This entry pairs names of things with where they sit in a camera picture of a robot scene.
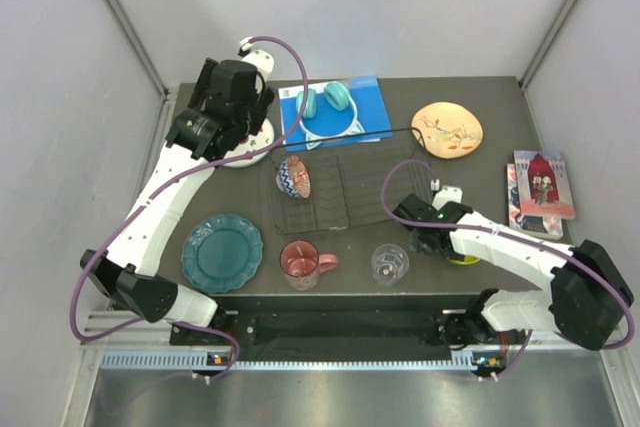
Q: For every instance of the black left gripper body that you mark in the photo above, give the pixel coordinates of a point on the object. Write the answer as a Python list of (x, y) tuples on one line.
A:
[(255, 112)]

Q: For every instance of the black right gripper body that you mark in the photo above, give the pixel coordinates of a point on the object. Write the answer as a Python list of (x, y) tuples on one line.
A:
[(420, 235)]

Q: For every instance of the lime green bowl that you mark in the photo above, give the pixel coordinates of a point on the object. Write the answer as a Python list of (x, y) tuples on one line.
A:
[(463, 260)]

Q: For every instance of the white watermelon pattern plate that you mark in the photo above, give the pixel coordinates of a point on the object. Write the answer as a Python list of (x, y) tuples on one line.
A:
[(246, 150)]

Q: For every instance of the black wire dish rack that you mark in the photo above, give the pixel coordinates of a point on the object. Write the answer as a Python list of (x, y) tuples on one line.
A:
[(346, 182)]

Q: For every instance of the patterned blue red bowl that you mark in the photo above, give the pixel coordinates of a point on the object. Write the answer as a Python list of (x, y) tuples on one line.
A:
[(293, 178)]

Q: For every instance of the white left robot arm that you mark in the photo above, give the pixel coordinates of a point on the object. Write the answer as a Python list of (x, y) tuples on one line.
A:
[(126, 269)]

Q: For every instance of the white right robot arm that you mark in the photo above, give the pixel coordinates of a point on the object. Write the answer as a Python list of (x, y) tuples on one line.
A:
[(578, 292)]

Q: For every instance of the clear drinking glass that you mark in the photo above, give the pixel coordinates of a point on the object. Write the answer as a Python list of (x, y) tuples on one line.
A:
[(389, 263)]

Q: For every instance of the orange floral plate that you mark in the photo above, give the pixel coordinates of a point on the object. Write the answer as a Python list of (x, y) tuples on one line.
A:
[(447, 130)]

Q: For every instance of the blue folder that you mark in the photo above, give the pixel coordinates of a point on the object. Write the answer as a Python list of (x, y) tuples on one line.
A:
[(373, 114)]

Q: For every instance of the illustrated red castle book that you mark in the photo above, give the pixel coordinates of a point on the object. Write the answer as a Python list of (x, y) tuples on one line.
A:
[(543, 184)]

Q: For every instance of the teal cat ear headphones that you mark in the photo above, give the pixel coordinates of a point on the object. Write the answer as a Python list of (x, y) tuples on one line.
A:
[(328, 116)]

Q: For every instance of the pink glass mug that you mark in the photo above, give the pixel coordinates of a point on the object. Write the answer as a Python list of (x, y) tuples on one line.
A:
[(303, 265)]

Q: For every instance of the teal scalloped plate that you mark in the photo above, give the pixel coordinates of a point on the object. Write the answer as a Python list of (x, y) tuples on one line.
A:
[(222, 254)]

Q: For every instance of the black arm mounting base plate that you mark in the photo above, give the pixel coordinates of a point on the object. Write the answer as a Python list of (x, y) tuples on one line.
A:
[(258, 328)]

